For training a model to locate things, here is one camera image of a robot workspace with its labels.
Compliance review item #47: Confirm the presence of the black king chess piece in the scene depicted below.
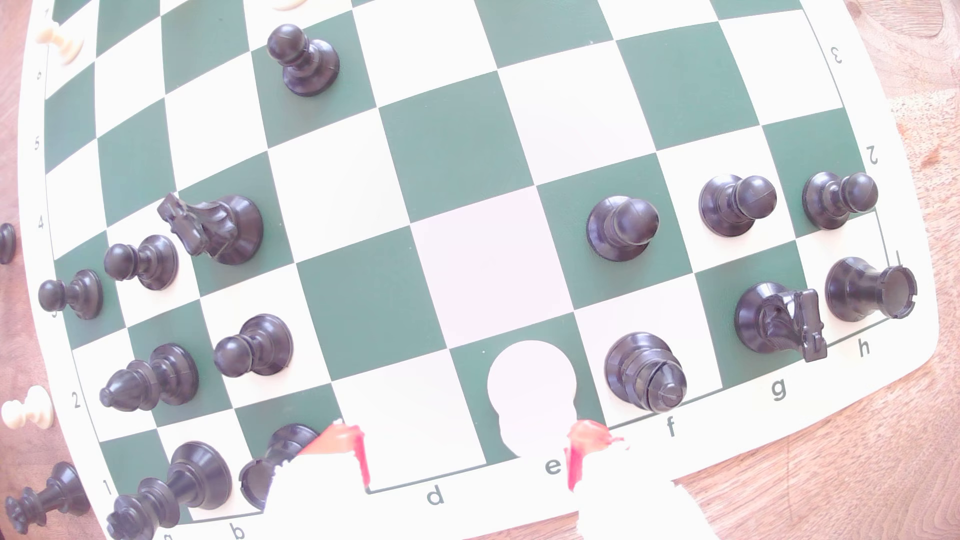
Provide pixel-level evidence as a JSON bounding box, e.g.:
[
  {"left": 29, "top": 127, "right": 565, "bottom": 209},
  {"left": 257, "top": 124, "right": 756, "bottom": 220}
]
[{"left": 106, "top": 440, "right": 234, "bottom": 540}]

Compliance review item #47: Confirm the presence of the black queen chess piece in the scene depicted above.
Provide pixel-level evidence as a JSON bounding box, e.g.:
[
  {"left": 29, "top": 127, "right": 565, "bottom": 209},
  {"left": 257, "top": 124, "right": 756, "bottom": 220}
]
[{"left": 3, "top": 461, "right": 92, "bottom": 536}]

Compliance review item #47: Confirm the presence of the green white chess board mat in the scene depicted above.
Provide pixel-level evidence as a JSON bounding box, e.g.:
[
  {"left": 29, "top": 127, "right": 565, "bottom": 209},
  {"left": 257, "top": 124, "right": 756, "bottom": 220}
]
[{"left": 15, "top": 0, "right": 940, "bottom": 540}]

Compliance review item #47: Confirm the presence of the white king chess piece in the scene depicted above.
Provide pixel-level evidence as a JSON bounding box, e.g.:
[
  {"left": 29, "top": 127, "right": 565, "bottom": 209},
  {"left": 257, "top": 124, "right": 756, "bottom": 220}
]
[{"left": 486, "top": 339, "right": 580, "bottom": 460}]

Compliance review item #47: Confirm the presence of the black bishop chess piece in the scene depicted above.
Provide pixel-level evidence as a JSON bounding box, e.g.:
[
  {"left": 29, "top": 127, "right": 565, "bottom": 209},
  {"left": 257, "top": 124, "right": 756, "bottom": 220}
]
[
  {"left": 603, "top": 331, "right": 688, "bottom": 414},
  {"left": 99, "top": 342, "right": 201, "bottom": 414}
]

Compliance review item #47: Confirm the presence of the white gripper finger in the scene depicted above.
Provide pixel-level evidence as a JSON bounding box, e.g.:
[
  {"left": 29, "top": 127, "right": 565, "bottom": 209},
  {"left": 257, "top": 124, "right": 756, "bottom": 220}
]
[
  {"left": 262, "top": 420, "right": 393, "bottom": 540},
  {"left": 566, "top": 418, "right": 719, "bottom": 540}
]

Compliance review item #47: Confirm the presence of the black knight chess piece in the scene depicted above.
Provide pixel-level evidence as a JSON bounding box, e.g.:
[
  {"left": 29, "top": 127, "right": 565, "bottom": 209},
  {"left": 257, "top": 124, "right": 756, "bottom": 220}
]
[
  {"left": 156, "top": 192, "right": 265, "bottom": 267},
  {"left": 733, "top": 281, "right": 829, "bottom": 364}
]

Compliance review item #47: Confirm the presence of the white pawn chess piece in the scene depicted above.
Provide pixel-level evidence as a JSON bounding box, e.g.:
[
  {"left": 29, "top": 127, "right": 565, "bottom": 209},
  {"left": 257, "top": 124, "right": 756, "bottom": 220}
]
[
  {"left": 0, "top": 385, "right": 55, "bottom": 432},
  {"left": 33, "top": 21, "right": 85, "bottom": 66}
]

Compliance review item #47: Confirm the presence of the black rook chess piece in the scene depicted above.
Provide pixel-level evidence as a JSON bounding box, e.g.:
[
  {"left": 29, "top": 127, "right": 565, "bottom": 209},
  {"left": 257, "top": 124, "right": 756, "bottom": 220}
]
[
  {"left": 238, "top": 423, "right": 324, "bottom": 513},
  {"left": 824, "top": 255, "right": 919, "bottom": 324}
]

